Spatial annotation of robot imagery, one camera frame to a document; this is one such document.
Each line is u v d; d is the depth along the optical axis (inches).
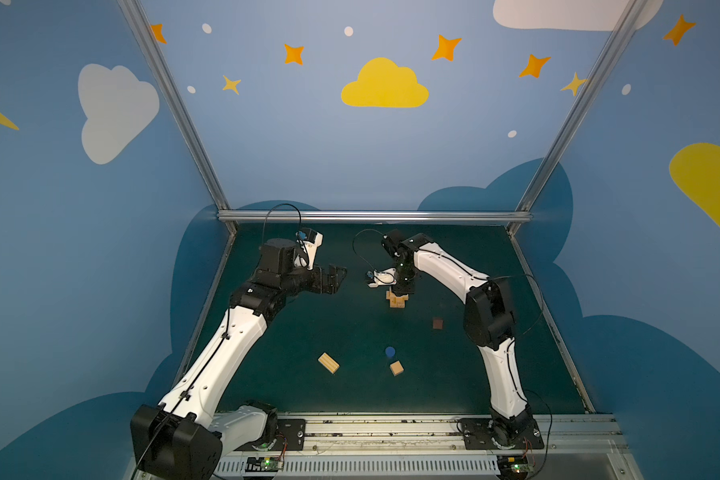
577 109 34.0
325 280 26.4
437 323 37.5
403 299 37.8
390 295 38.3
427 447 28.9
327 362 33.9
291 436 28.9
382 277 33.9
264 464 27.9
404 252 28.3
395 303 38.3
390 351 34.7
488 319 22.2
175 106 33.1
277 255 21.8
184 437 14.5
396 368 33.3
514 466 28.1
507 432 25.6
